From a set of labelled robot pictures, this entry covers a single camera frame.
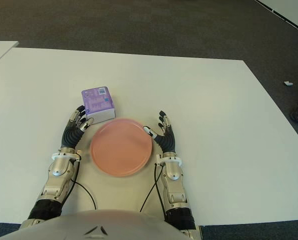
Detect grey robot torso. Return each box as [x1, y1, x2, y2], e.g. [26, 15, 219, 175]
[0, 209, 189, 240]

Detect pink round plate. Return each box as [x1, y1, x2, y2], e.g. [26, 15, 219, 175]
[90, 117, 154, 178]

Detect purple tissue paper pack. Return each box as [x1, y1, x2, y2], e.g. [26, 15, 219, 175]
[81, 86, 116, 125]

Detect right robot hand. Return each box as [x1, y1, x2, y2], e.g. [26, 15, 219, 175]
[143, 109, 177, 154]

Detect white table with dark edge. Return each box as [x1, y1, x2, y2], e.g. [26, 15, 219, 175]
[253, 0, 298, 36]

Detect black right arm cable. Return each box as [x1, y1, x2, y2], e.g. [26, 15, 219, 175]
[139, 162, 164, 213]

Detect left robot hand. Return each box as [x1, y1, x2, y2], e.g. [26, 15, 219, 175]
[60, 104, 94, 149]

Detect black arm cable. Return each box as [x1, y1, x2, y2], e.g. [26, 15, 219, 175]
[68, 159, 97, 210]
[139, 162, 164, 213]

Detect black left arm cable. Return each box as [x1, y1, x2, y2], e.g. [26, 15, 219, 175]
[68, 159, 97, 210]

